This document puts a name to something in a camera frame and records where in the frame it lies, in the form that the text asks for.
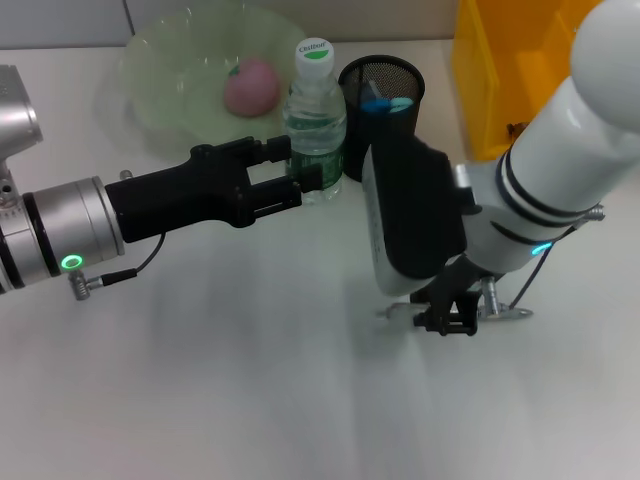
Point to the grey ballpoint pen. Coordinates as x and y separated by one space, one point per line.
400 311

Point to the clear green-label water bottle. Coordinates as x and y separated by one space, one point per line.
315 110

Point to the green plastic wrapper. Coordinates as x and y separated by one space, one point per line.
515 130

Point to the black mesh pen holder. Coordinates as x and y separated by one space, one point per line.
395 125

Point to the translucent green fruit bowl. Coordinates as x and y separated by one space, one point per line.
170 75

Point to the pink toy peach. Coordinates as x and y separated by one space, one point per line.
252 90

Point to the yellow plastic bin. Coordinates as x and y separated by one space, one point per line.
482 100

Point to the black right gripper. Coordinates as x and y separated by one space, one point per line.
462 280

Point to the blue plastic scissors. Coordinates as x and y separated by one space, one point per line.
385 106

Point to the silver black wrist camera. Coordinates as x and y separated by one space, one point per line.
15 120

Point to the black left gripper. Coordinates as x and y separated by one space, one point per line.
180 200

